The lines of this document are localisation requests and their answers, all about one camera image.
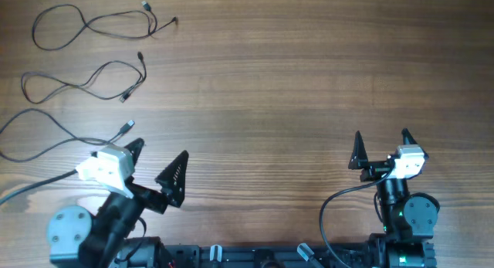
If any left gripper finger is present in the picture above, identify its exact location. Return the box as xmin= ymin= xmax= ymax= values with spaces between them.
xmin=124 ymin=137 xmax=145 ymax=165
xmin=155 ymin=150 xmax=189 ymax=208

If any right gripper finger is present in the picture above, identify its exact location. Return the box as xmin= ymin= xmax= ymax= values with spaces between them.
xmin=348 ymin=131 xmax=369 ymax=170
xmin=401 ymin=128 xmax=417 ymax=145

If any black USB cable three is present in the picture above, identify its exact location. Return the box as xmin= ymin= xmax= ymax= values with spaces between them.
xmin=0 ymin=107 xmax=136 ymax=164

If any black USB cable two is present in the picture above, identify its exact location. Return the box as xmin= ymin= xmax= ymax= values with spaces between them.
xmin=19 ymin=51 xmax=148 ymax=105

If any black USB cable one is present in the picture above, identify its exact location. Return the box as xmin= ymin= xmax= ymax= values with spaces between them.
xmin=30 ymin=0 xmax=179 ymax=52

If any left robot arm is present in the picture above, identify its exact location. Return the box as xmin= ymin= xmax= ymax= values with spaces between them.
xmin=47 ymin=138 xmax=189 ymax=267

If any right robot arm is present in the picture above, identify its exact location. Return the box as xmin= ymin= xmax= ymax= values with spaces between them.
xmin=348 ymin=128 xmax=440 ymax=268

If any right camera black cable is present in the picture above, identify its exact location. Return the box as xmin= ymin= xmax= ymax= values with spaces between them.
xmin=318 ymin=167 xmax=395 ymax=268

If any camera black cable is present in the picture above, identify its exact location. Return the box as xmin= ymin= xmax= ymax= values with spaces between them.
xmin=0 ymin=168 xmax=80 ymax=206
xmin=318 ymin=167 xmax=395 ymax=268

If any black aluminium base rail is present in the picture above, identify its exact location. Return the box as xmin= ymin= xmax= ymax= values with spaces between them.
xmin=115 ymin=236 xmax=438 ymax=268

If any left camera black cable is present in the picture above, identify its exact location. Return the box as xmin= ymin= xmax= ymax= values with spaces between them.
xmin=0 ymin=168 xmax=80 ymax=206

